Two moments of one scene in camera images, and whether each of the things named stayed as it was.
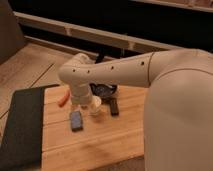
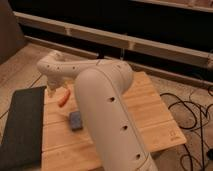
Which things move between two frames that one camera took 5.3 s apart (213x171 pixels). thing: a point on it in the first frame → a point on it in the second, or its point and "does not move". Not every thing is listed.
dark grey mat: (22, 144) does not move
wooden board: (104, 140) does not move
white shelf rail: (68, 29) does not move
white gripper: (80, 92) → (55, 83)
